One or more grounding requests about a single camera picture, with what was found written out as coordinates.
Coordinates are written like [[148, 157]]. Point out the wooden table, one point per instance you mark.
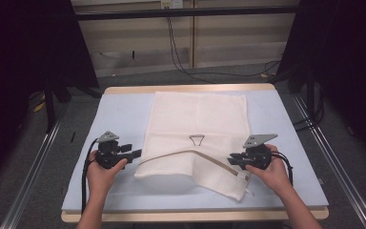
[[190, 217]]

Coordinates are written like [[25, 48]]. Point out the person's right hand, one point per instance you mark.
[[271, 176]]

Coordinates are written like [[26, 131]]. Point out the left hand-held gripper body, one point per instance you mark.
[[108, 152]]

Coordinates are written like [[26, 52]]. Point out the person's left hand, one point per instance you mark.
[[101, 178]]

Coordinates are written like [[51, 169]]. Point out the black horizontal bar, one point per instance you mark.
[[187, 12]]

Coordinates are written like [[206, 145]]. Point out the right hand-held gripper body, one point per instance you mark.
[[257, 154]]

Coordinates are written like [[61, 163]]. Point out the black curtain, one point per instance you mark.
[[346, 63], [19, 63]]

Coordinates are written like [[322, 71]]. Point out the white wall socket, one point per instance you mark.
[[171, 4]]

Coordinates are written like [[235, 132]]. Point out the metal floor rail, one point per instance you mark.
[[340, 165], [28, 178]]

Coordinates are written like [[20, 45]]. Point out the black stand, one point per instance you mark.
[[311, 95], [49, 105]]

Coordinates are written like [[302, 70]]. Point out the beige wooden cabinet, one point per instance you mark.
[[235, 41]]

